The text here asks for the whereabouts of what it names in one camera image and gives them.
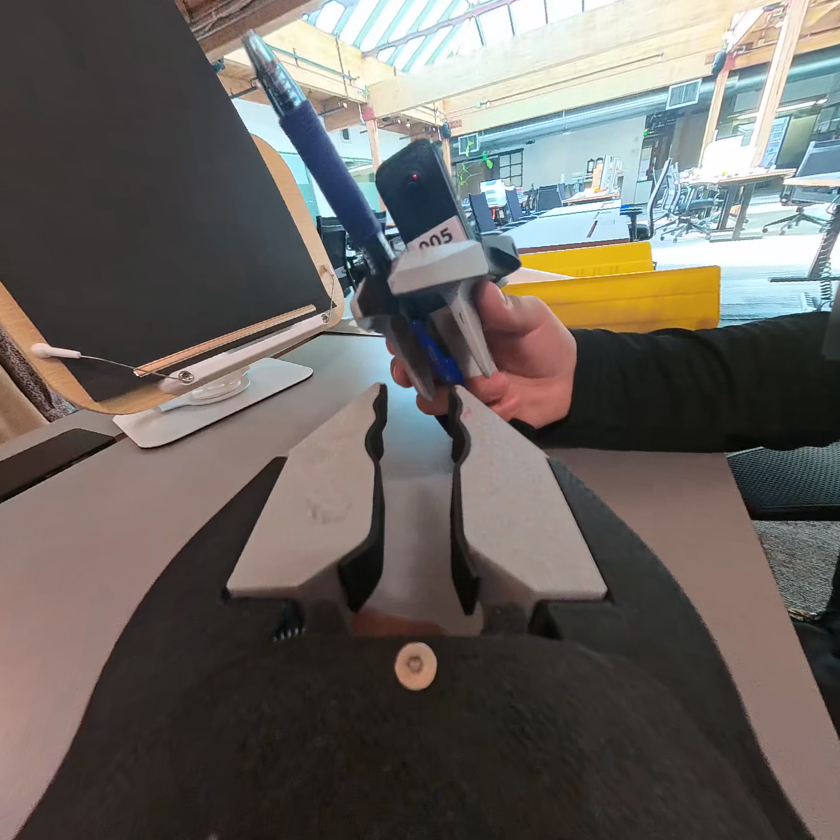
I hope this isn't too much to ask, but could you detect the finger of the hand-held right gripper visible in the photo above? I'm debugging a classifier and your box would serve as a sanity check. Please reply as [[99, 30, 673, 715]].
[[387, 241, 497, 382], [350, 281, 435, 403]]

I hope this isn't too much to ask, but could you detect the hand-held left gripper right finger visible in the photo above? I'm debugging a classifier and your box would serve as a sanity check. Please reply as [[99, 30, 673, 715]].
[[449, 386, 609, 618]]

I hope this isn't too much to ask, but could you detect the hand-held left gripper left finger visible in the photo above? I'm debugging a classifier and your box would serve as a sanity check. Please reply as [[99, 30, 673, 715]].
[[226, 382, 388, 613]]

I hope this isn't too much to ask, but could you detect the blue pen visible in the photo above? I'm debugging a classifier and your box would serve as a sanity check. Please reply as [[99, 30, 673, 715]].
[[241, 29, 468, 389]]

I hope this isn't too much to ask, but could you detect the person's right hand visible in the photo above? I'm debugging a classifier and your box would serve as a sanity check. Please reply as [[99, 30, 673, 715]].
[[386, 282, 578, 434]]

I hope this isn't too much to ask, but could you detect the black mesh chair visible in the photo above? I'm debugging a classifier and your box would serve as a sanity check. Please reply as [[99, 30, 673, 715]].
[[727, 443, 840, 521]]

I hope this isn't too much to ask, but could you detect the black board on white stand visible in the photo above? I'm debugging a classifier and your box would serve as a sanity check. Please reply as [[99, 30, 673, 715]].
[[0, 0, 347, 450]]

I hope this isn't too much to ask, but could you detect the wooden top office table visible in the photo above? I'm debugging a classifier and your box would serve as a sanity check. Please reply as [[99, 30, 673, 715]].
[[682, 169, 796, 241]]

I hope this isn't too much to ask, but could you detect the black office chair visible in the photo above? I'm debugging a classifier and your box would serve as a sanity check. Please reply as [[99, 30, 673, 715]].
[[764, 141, 840, 236]]

